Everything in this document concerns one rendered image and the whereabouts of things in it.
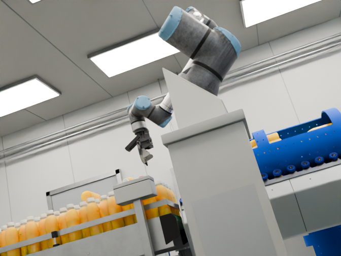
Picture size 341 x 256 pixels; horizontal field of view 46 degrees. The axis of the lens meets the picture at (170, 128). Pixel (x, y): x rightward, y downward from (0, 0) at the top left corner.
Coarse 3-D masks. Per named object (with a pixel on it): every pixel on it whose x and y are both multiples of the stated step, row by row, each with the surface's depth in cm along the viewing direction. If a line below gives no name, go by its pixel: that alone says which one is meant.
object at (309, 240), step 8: (320, 232) 243; (328, 232) 241; (336, 232) 241; (304, 240) 254; (312, 240) 246; (320, 240) 242; (328, 240) 240; (336, 240) 239; (320, 248) 242; (328, 248) 239; (336, 248) 238
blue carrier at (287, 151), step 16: (336, 112) 216; (288, 128) 236; (304, 128) 237; (320, 128) 213; (336, 128) 211; (272, 144) 216; (288, 144) 214; (304, 144) 212; (320, 144) 211; (336, 144) 211; (256, 160) 216; (272, 160) 215; (288, 160) 214; (304, 160) 214; (272, 176) 220
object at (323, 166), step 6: (336, 162) 209; (306, 168) 212; (312, 168) 211; (318, 168) 210; (324, 168) 209; (294, 174) 212; (300, 174) 210; (264, 180) 216; (270, 180) 214; (276, 180) 213; (282, 180) 212
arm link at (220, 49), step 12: (204, 36) 164; (216, 36) 166; (228, 36) 165; (204, 48) 165; (216, 48) 165; (228, 48) 165; (240, 48) 169; (204, 60) 165; (216, 60) 164; (228, 60) 166
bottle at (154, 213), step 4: (144, 200) 222; (148, 200) 221; (152, 200) 221; (144, 204) 222; (156, 208) 221; (148, 212) 219; (152, 212) 219; (156, 212) 219; (148, 216) 219; (152, 216) 218; (156, 216) 218
